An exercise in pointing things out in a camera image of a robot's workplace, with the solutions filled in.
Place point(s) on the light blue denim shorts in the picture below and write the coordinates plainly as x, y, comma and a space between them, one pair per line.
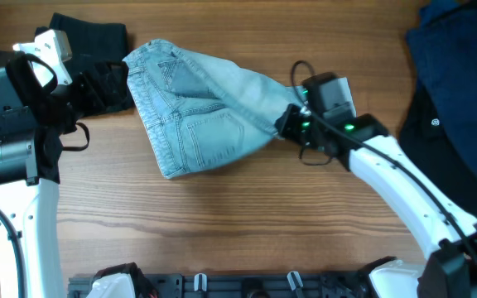
201, 112

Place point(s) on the dark navy denim garment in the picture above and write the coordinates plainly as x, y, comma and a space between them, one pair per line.
444, 51

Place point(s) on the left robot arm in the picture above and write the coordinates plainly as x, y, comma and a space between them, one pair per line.
35, 110

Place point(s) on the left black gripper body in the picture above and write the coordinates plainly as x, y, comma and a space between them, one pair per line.
86, 100

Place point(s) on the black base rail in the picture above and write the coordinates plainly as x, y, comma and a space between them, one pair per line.
290, 285

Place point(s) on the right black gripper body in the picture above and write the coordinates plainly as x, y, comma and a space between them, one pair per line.
296, 127

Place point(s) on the folded black garment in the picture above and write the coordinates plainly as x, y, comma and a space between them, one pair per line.
90, 43

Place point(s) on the black garment with logo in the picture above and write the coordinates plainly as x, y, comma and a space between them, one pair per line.
422, 137

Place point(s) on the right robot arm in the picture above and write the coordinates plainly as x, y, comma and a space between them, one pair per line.
323, 119

